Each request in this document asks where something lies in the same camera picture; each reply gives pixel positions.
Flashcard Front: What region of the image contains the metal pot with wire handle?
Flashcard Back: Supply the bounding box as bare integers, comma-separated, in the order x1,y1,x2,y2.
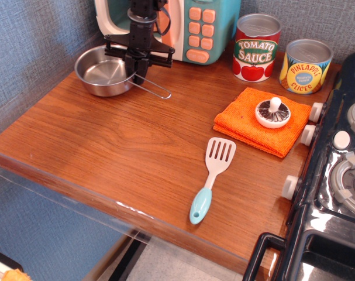
74,45,172,100

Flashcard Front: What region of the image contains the white toy mushroom slice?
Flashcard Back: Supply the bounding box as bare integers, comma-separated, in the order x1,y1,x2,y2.
255,97,291,129

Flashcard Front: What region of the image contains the orange folded cloth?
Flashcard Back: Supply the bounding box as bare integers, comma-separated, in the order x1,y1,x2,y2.
213,87,312,158

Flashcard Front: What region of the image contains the tomato sauce can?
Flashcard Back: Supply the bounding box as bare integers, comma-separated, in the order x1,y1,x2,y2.
232,13,281,82

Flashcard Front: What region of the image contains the teal toy microwave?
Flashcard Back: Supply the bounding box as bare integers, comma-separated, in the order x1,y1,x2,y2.
94,0,241,65

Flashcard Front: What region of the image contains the pineapple slices can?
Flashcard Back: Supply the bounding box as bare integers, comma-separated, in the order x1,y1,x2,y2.
279,39,333,94

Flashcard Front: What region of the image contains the black toy stove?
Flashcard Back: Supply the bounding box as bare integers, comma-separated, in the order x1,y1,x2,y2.
243,53,355,280

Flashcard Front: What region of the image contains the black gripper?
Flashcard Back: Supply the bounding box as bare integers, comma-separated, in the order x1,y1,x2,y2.
104,16,175,85

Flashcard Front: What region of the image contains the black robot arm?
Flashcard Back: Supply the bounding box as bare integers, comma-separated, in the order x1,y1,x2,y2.
104,1,175,85

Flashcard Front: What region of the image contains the white and teal toy spatula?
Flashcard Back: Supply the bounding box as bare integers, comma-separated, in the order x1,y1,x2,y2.
189,137,236,225

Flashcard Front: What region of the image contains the black cable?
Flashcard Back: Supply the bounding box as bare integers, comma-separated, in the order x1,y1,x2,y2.
153,5,172,37

